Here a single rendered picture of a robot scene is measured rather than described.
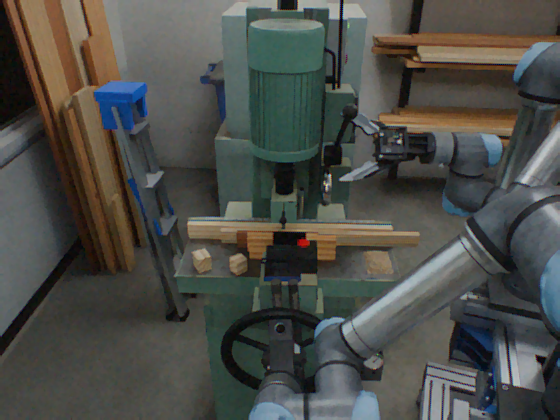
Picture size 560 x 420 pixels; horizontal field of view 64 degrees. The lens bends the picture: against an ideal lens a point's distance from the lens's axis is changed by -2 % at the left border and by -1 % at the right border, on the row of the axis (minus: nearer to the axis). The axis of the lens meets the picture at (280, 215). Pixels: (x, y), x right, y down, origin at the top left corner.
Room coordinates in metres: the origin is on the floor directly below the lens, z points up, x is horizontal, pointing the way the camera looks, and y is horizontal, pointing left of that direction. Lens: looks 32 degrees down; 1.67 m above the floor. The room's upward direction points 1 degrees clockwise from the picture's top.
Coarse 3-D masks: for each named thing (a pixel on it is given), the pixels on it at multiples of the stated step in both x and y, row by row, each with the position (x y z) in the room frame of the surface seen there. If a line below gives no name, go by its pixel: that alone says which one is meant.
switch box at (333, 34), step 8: (336, 16) 1.40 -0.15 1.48; (344, 16) 1.40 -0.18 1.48; (336, 24) 1.36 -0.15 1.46; (344, 24) 1.36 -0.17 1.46; (328, 32) 1.36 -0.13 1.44; (336, 32) 1.36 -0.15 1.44; (344, 32) 1.36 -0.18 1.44; (328, 40) 1.36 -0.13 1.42; (336, 40) 1.36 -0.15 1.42; (344, 40) 1.36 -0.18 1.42; (328, 48) 1.36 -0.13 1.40; (336, 48) 1.36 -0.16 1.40; (344, 48) 1.36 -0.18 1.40; (328, 56) 1.36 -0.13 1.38; (336, 56) 1.36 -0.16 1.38; (344, 56) 1.36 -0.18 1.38; (328, 64) 1.36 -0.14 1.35; (336, 64) 1.36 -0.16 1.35; (344, 64) 1.36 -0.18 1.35; (328, 72) 1.36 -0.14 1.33; (336, 72) 1.36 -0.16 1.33
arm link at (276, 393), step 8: (272, 384) 0.48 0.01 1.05; (280, 384) 0.48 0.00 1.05; (264, 392) 0.46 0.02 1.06; (272, 392) 0.45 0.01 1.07; (280, 392) 0.45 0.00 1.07; (288, 392) 0.46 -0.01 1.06; (296, 392) 0.47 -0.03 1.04; (256, 400) 0.45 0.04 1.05; (264, 400) 0.43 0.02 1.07; (272, 400) 0.43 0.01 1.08; (280, 400) 0.43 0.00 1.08; (288, 400) 0.43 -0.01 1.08; (296, 400) 0.43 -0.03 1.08; (256, 408) 0.42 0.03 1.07; (264, 408) 0.41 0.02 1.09; (272, 408) 0.40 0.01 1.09; (280, 408) 0.41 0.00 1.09; (288, 408) 0.41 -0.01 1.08; (296, 408) 0.41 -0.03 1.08; (256, 416) 0.39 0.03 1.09; (264, 416) 0.39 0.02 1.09; (272, 416) 0.39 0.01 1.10; (280, 416) 0.39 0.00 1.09; (288, 416) 0.39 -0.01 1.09; (296, 416) 0.40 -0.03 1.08
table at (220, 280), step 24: (192, 240) 1.10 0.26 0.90; (216, 240) 1.10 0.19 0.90; (192, 264) 0.98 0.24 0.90; (216, 264) 0.98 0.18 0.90; (336, 264) 0.99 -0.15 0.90; (360, 264) 0.99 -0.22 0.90; (192, 288) 0.93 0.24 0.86; (216, 288) 0.93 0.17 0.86; (240, 288) 0.93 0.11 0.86; (336, 288) 0.92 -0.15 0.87; (360, 288) 0.92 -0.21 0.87; (384, 288) 0.92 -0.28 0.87; (312, 312) 0.83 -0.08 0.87
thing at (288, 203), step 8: (296, 184) 1.14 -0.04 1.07; (272, 192) 1.09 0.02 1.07; (296, 192) 1.09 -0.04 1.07; (272, 200) 1.05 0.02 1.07; (280, 200) 1.05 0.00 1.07; (288, 200) 1.05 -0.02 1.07; (296, 200) 1.05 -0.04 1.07; (272, 208) 1.04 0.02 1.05; (280, 208) 1.04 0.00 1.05; (288, 208) 1.04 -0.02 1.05; (296, 208) 1.04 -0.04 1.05; (272, 216) 1.04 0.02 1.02; (280, 216) 1.04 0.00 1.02; (288, 216) 1.04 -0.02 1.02
